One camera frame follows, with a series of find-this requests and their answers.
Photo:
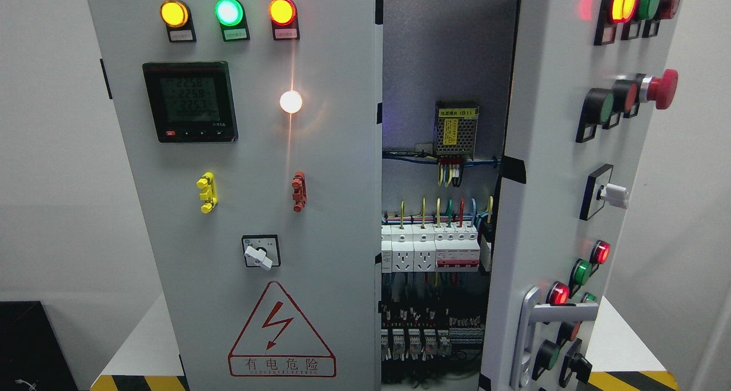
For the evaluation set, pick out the white rotary selector switch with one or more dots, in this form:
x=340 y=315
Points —
x=261 y=251

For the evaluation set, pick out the yellow terminal post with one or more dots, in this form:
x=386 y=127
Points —
x=207 y=192

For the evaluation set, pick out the silver door handle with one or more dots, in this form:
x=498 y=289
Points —
x=531 y=359

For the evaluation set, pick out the black digital power meter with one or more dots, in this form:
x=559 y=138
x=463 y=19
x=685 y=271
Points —
x=191 y=101

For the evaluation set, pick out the red emergency stop button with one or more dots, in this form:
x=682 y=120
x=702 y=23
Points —
x=658 y=89

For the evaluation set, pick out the right door white selector switch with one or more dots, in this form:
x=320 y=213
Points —
x=600 y=190

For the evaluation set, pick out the red electric warning sticker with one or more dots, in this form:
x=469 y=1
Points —
x=279 y=340

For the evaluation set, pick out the green indicator light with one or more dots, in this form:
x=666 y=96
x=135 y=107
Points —
x=232 y=19

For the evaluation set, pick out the perforated metal power supply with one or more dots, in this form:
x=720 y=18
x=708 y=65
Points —
x=455 y=127

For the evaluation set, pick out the white socket breaker row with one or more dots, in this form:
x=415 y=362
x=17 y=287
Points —
x=430 y=248

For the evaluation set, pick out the yellow indicator light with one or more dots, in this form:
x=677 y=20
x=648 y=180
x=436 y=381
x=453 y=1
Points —
x=178 y=20

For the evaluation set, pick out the red terminal post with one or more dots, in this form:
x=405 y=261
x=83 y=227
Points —
x=299 y=191

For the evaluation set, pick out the relay terminal row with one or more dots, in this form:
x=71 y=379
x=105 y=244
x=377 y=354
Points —
x=422 y=333

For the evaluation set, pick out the red indicator light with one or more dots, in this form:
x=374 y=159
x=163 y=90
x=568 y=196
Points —
x=284 y=20

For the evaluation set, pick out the grey cabinet door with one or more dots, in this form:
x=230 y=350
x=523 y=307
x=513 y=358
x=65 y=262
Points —
x=573 y=107
x=305 y=105

